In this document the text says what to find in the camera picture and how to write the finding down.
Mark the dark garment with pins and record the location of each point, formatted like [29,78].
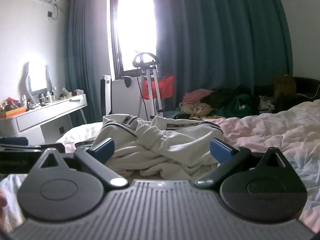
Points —
[225,95]

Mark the dark headboard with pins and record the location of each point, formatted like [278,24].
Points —
[307,87]

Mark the black tall panel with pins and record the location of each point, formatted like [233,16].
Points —
[102,97]

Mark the orange box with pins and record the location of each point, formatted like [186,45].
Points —
[15,112]

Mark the white blanket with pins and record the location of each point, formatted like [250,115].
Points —
[155,155]

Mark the white dressing table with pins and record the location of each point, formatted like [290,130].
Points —
[45,116]

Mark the black wall plug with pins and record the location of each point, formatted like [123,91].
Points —
[50,14]

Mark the garment steamer stand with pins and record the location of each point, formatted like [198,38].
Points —
[149,80]

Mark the dark framed window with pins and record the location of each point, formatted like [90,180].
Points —
[132,30]

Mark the pink bed blanket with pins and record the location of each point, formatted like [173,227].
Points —
[275,130]

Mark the green garment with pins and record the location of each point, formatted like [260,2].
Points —
[237,105]

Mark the white flat panel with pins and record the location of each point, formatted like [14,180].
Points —
[122,100]

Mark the lit vanity mirror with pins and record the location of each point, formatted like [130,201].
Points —
[37,75]

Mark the white bed sheet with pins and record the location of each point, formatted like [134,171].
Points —
[11,200]

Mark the yellow bag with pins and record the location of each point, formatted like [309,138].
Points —
[285,87]

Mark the cream pillow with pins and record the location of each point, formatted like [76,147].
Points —
[80,132]

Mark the red bag on stand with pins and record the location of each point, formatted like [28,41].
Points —
[166,86]

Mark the row of cosmetic bottles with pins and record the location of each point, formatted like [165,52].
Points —
[46,97]

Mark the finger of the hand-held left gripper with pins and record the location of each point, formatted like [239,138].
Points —
[13,141]

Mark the pink garment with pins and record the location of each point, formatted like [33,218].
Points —
[195,96]

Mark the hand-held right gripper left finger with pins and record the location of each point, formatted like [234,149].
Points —
[103,148]

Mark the beige floral garment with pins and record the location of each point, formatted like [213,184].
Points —
[197,110]

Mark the teal curtain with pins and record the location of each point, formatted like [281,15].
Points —
[85,55]
[225,42]

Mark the white tissue box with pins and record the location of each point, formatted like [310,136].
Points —
[71,93]

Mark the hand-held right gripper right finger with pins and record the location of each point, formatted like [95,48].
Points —
[221,151]

